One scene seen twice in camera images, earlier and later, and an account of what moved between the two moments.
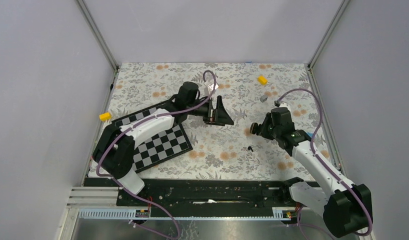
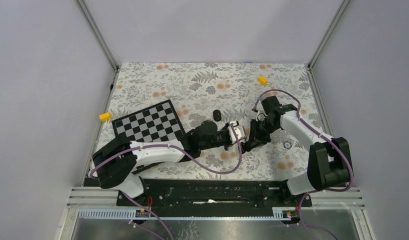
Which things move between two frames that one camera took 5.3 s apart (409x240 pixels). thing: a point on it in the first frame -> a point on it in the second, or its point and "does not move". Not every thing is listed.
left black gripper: (218, 116) -> (226, 147)
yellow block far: (262, 80) does not move
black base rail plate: (204, 193) does not move
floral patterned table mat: (221, 152) does not move
